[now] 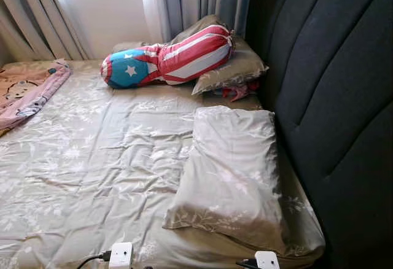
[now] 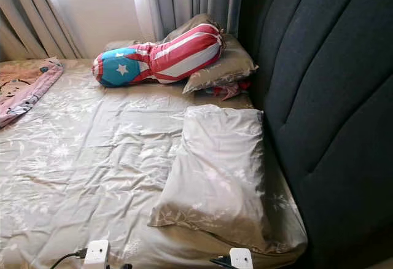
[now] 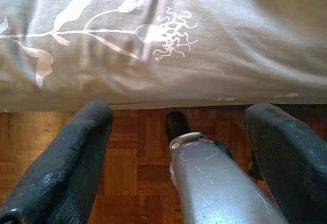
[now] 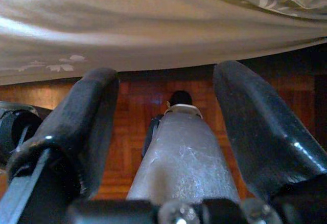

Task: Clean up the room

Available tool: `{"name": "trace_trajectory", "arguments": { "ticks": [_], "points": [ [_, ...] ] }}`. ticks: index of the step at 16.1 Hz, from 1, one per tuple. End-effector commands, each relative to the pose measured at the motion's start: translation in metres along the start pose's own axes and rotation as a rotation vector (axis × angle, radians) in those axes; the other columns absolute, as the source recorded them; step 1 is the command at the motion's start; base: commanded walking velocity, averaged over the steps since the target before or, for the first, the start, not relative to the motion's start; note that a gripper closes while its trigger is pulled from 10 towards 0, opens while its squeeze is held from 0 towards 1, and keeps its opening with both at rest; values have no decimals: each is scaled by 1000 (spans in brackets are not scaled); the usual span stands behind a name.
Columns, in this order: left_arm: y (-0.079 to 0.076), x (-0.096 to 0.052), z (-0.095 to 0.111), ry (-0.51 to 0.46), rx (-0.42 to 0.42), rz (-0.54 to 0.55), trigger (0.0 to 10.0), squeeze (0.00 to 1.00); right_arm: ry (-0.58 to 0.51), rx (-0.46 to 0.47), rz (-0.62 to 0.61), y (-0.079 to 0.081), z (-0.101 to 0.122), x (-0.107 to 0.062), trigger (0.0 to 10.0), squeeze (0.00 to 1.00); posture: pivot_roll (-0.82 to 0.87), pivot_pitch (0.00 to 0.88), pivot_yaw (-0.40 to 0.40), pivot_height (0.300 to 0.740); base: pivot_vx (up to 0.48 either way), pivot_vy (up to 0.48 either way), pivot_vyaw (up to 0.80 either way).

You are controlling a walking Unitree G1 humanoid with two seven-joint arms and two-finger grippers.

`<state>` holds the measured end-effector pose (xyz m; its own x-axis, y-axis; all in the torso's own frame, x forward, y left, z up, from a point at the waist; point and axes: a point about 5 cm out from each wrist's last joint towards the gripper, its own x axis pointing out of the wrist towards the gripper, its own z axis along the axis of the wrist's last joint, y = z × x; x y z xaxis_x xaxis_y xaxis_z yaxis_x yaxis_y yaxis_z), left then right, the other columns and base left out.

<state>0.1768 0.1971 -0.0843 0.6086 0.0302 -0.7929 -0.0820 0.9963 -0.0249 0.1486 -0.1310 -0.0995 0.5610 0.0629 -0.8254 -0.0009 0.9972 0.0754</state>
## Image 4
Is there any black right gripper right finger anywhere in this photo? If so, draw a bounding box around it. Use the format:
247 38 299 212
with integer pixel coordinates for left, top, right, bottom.
213 60 327 201

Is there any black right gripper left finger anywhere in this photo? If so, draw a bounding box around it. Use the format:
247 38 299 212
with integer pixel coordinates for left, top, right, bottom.
0 67 120 224

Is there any grey floral bedsheet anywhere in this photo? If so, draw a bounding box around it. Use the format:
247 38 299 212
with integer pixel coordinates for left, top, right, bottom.
0 0 327 86

